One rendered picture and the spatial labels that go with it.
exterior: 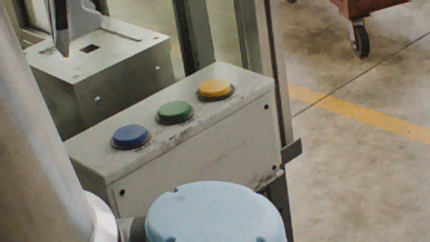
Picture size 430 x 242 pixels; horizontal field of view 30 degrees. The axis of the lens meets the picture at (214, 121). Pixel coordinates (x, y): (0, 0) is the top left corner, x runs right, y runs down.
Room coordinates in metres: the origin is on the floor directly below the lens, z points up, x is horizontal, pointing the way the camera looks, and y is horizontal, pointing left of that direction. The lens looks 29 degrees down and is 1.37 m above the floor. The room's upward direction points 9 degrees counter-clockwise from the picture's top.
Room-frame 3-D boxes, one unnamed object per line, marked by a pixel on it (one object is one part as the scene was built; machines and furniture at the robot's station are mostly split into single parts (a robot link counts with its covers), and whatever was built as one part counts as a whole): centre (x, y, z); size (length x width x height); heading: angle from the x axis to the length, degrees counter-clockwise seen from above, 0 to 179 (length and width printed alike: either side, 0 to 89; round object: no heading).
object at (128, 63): (1.14, 0.17, 0.82); 0.18 x 0.18 x 0.15; 38
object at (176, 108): (0.89, 0.05, 0.90); 0.04 x 0.04 x 0.02
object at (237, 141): (0.90, 0.06, 0.82); 0.28 x 0.11 x 0.15; 128
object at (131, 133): (0.84, 0.10, 0.90); 0.04 x 0.04 x 0.02
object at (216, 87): (0.93, -0.01, 0.90); 0.04 x 0.04 x 0.02
